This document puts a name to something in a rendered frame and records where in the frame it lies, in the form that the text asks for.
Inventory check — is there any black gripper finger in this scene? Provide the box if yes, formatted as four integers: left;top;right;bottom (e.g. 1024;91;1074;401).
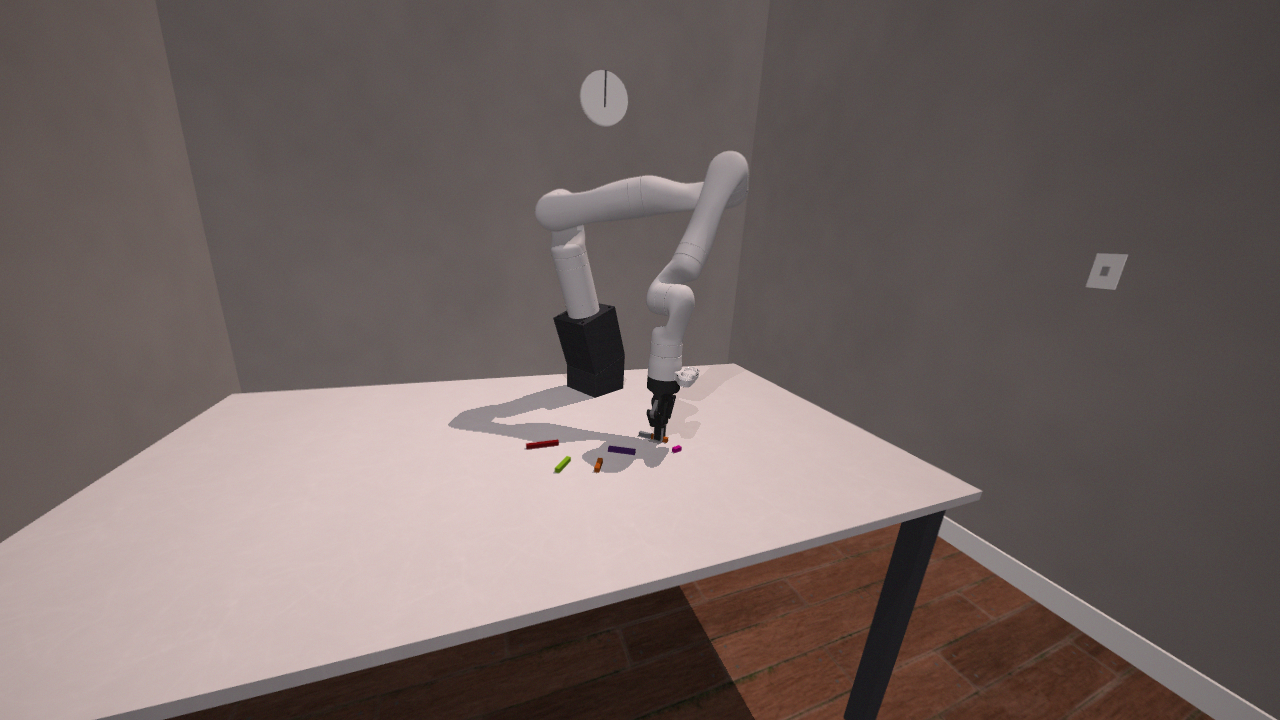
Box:
646;400;669;442
664;395;676;436

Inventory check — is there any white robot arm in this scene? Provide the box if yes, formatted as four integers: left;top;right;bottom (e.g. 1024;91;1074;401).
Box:
535;151;749;388

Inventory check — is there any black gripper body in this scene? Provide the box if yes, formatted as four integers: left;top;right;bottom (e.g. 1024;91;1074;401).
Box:
646;375;680;415

